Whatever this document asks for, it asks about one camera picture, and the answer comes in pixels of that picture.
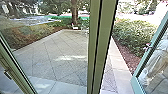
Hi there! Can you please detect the large garden tree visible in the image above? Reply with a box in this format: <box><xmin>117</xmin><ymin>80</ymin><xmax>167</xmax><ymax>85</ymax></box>
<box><xmin>36</xmin><ymin>0</ymin><xmax>91</xmax><ymax>25</ymax></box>

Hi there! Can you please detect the green garden bush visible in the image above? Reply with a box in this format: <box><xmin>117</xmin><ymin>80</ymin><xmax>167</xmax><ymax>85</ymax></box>
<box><xmin>111</xmin><ymin>18</ymin><xmax>158</xmax><ymax>58</ymax></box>

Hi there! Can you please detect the white garden bench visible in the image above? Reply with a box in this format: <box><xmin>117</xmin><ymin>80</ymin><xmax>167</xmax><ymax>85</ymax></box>
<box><xmin>71</xmin><ymin>23</ymin><xmax>90</xmax><ymax>36</ymax></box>

